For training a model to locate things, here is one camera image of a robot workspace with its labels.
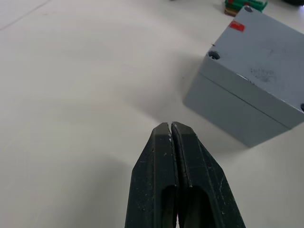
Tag brown block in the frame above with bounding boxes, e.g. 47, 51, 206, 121
224, 7, 239, 17

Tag green terminal block part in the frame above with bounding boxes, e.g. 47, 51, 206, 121
224, 0, 268, 13

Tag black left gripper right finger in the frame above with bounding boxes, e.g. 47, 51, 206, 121
170, 122, 247, 228

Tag grey box lid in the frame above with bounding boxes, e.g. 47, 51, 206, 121
199, 6, 304, 130

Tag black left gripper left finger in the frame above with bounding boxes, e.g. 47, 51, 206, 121
124, 122, 180, 228

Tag grey plastic junction box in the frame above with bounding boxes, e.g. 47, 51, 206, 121
182, 70, 295, 148

